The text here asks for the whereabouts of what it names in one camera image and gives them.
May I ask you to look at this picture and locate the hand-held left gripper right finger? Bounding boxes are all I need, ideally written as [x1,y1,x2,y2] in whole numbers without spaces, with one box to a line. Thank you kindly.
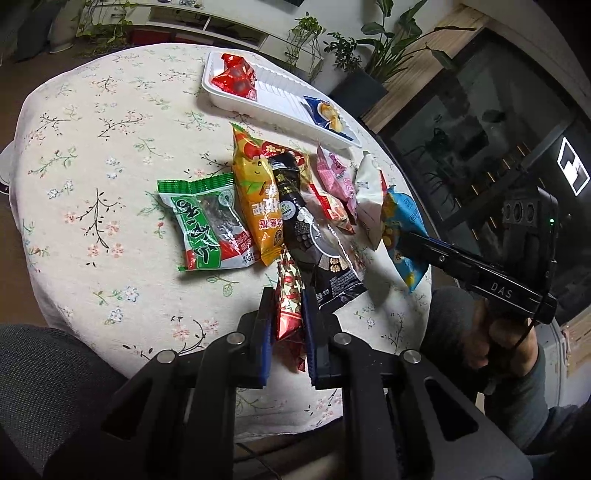
[301,292,536,480]

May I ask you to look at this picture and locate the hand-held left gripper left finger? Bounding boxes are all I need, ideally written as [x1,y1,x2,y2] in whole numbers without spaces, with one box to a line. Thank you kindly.
[44,286,278,480]

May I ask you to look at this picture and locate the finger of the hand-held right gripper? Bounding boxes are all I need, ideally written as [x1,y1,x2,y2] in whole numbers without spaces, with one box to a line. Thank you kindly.
[399,232,483,289]

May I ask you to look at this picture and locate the red and gold snack packet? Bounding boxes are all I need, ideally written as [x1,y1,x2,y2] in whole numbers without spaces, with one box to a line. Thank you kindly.
[274,249,308,372]

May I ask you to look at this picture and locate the light blue snack packet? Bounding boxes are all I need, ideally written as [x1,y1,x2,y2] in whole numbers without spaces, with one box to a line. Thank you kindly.
[379,187,430,292]

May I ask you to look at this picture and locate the white snack packet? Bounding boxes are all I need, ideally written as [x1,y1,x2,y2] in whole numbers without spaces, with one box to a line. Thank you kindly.
[353,151,389,250]

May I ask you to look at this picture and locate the black and clear snack packet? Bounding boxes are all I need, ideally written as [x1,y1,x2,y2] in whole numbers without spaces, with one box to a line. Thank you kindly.
[270,154,368,310]

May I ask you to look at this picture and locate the pink snack packet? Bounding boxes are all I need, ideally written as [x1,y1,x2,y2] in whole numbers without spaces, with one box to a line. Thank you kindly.
[316,144,358,217]

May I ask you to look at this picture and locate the green snack packet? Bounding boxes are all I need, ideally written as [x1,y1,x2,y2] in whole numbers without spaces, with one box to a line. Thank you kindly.
[157,174,257,272]

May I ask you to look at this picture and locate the orange yellow snack packet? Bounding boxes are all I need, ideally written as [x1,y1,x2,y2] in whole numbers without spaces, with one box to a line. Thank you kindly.
[231,124,284,267]

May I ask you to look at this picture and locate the dark blue snack packet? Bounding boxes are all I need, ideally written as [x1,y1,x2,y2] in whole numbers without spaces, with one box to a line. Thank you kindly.
[302,96,356,139]

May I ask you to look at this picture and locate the red snack packet with pictures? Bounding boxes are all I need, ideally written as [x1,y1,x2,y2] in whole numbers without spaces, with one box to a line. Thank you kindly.
[261,141,356,236]

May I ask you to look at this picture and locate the white plastic tray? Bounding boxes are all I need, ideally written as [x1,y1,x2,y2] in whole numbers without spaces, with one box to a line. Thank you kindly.
[202,52,363,148]

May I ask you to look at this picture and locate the red shiny snack packet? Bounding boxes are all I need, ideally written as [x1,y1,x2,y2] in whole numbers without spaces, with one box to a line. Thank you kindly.
[211,53,258,100]

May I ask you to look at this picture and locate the person's right forearm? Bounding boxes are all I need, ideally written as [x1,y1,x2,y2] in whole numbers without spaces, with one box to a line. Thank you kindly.
[480,342,591,462]

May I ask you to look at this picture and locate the person's right hand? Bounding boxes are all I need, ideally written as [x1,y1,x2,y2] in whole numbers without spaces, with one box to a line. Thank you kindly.
[462,295,539,379]

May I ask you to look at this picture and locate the dark glass window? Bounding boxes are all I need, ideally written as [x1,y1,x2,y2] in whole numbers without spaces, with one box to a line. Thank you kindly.
[369,28,591,324]

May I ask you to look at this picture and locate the dark square planter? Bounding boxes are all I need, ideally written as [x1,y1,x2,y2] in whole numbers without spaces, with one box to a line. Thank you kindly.
[329,71,389,114]

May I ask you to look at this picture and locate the large leaf plant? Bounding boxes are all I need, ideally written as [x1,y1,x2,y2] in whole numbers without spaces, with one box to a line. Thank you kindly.
[358,0,477,85]

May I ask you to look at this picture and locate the small leafy potted tree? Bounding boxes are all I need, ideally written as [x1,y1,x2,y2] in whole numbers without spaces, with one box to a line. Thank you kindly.
[324,31,364,73]

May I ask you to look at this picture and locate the floral tablecloth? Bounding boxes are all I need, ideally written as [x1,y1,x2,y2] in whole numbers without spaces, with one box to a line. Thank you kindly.
[9,43,435,437]

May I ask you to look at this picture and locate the trailing vine plant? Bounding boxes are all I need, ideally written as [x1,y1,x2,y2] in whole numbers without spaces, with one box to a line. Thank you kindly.
[285,11,325,84]

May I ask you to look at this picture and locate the white low cabinet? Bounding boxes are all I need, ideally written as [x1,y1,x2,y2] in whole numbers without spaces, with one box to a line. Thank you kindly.
[129,0,324,79]

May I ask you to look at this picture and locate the red storage boxes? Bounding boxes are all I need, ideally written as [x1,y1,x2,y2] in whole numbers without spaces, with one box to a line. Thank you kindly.
[133,27,209,45]

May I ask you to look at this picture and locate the bushy green vine plant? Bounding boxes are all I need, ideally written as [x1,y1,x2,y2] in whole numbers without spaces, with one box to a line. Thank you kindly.
[74,0,141,40]

